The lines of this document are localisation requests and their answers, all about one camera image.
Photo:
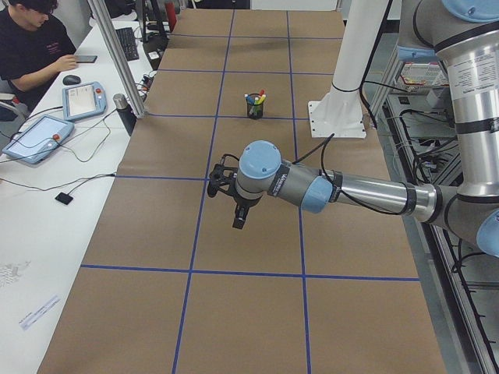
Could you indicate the black keyboard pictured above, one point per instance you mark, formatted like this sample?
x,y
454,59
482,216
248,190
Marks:
x,y
127,41

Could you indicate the dark steel water bottle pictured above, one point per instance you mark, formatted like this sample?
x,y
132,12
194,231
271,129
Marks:
x,y
125,112

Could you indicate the black smartphone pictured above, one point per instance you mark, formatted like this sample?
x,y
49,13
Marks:
x,y
84,59

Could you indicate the person in black shirt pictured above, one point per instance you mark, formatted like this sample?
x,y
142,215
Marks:
x,y
35,48

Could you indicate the blue teach pendant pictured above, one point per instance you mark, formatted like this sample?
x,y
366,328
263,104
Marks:
x,y
83,101
39,140

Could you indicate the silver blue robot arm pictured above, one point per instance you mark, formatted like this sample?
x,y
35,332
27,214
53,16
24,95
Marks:
x,y
463,35

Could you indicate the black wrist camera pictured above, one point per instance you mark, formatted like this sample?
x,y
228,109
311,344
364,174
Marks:
x,y
222,178

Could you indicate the white camera mast base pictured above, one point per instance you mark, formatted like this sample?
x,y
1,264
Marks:
x,y
340,112

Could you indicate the far blue teach pendant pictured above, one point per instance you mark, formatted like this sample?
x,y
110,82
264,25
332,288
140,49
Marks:
x,y
83,101

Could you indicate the green marker pen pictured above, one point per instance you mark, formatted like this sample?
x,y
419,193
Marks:
x,y
258,109

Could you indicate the blue marker pen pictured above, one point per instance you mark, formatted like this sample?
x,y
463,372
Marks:
x,y
249,99

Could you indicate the black mesh pen cup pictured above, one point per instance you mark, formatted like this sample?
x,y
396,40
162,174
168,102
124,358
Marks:
x,y
249,107

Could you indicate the near blue teach pendant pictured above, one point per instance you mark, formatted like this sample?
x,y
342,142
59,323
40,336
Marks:
x,y
39,140

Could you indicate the small black square pad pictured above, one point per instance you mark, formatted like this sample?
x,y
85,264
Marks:
x,y
64,198

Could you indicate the aluminium frame post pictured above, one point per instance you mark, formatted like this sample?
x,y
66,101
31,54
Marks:
x,y
100,13

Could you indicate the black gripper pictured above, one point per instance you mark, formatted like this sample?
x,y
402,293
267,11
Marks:
x,y
244,201

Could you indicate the black computer mouse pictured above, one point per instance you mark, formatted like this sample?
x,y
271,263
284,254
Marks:
x,y
71,80

